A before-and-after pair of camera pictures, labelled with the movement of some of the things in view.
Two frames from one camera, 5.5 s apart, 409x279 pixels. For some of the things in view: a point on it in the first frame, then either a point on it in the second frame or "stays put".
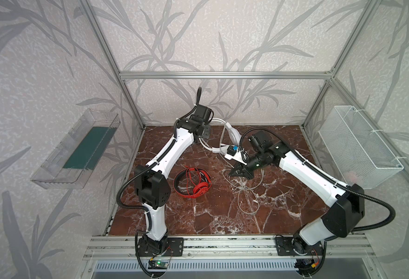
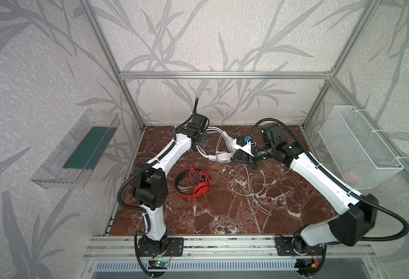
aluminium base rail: (226, 247) stays put
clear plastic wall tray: (74, 160) stays put
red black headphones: (192, 182) stays put
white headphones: (236, 140) → (221, 157)
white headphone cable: (221, 137) → (251, 188)
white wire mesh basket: (361, 157) stays put
